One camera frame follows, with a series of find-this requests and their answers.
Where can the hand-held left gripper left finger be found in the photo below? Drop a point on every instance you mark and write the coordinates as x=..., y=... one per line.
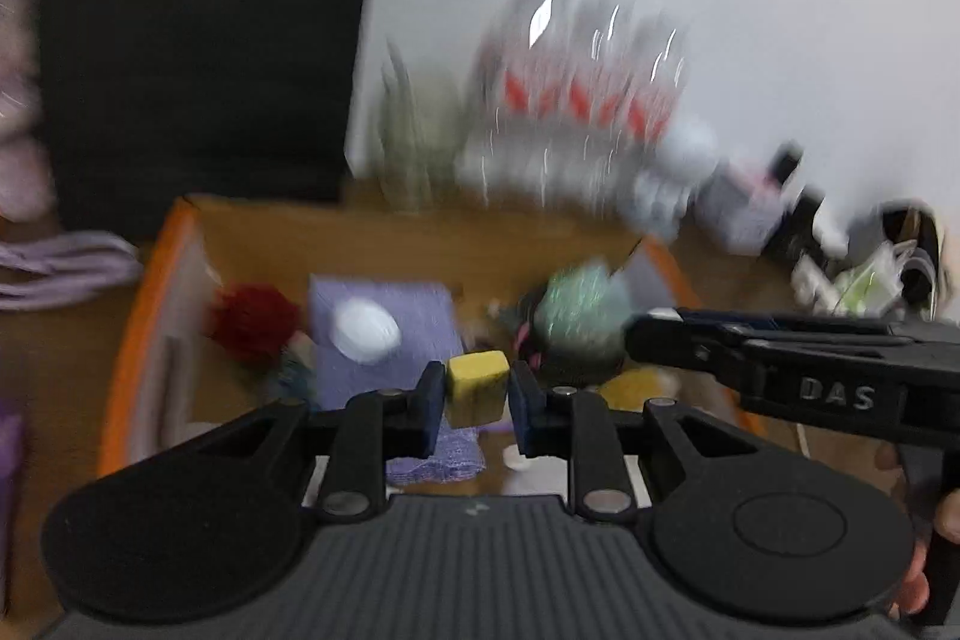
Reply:
x=429, y=411

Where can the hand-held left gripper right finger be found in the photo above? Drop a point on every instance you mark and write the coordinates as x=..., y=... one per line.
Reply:
x=525, y=419

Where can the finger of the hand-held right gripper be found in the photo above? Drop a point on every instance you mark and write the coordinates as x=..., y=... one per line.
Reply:
x=780, y=319
x=675, y=346

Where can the yellow sponge block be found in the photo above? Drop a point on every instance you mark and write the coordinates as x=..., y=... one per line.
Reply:
x=476, y=389

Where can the green mesh scrubber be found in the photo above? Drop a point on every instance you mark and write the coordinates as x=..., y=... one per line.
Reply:
x=585, y=310

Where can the orange cardboard box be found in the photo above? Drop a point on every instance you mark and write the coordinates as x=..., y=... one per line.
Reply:
x=247, y=235

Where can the person's right hand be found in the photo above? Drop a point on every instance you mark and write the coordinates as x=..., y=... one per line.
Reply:
x=913, y=587

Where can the yellow sponge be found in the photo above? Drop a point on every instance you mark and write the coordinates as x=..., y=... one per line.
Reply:
x=637, y=389

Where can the pink and black small item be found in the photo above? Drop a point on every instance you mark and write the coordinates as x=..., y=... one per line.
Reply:
x=529, y=347

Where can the purple knitted cloth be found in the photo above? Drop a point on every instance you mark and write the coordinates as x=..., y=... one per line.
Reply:
x=420, y=325

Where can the pile of green white clutter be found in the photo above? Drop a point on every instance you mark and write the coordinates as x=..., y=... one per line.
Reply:
x=870, y=269

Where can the white round cap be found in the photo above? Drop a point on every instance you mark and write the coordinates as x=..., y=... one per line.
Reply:
x=366, y=329

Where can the black and white bottle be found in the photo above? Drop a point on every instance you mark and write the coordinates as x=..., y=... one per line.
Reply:
x=806, y=205

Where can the white and pink small box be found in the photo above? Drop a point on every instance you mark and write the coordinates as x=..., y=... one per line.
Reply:
x=739, y=205

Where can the white round jar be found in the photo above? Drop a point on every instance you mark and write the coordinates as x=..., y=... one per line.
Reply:
x=679, y=160

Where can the red pompom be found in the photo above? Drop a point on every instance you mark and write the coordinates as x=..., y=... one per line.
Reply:
x=251, y=317

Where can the pack of red-label water bottles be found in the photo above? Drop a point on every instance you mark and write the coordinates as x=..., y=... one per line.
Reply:
x=577, y=100

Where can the clear glass vase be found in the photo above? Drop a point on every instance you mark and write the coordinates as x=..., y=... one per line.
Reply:
x=416, y=138

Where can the purple cloth pouch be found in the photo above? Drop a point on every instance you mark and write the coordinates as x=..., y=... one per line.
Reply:
x=9, y=475

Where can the black paper bag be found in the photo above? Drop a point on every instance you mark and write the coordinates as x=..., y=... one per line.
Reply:
x=202, y=25

